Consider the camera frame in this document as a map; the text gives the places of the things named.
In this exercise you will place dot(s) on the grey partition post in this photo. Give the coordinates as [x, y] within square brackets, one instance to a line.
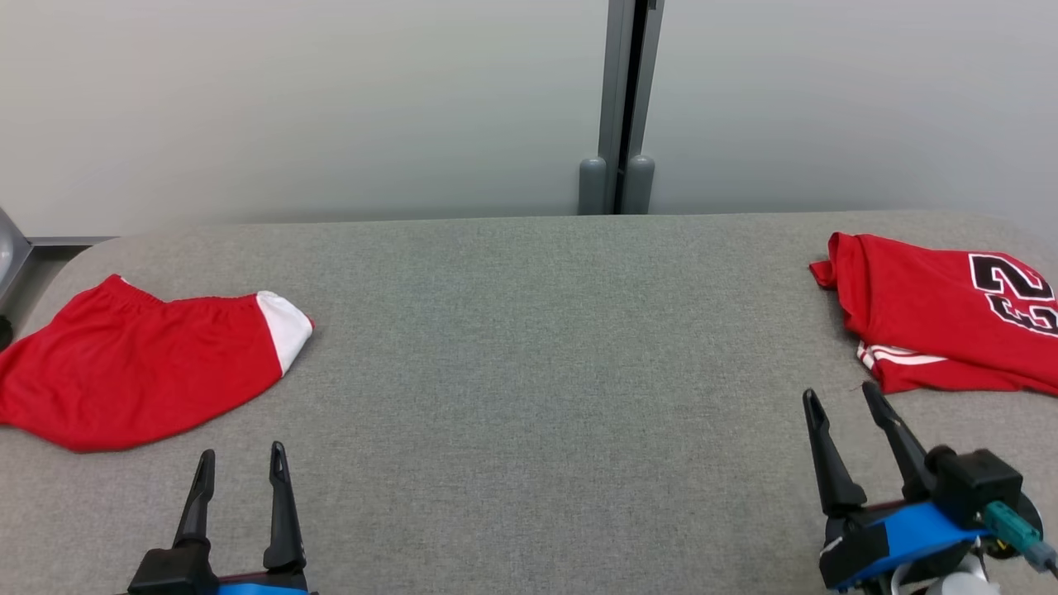
[616, 99]

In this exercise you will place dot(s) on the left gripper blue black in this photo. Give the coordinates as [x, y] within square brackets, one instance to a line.
[178, 574]

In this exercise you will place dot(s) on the red shorts with white stripe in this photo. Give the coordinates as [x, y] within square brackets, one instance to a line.
[140, 364]

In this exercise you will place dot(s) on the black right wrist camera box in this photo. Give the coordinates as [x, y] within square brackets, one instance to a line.
[979, 483]

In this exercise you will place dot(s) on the grey metal frame with caster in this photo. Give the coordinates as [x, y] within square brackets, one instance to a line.
[7, 248]

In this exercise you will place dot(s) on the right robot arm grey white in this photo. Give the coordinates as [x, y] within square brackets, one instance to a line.
[950, 583]

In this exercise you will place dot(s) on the red jersey with number 23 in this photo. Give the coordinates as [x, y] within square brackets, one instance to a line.
[909, 314]

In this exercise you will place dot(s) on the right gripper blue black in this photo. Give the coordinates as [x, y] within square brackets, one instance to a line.
[909, 533]

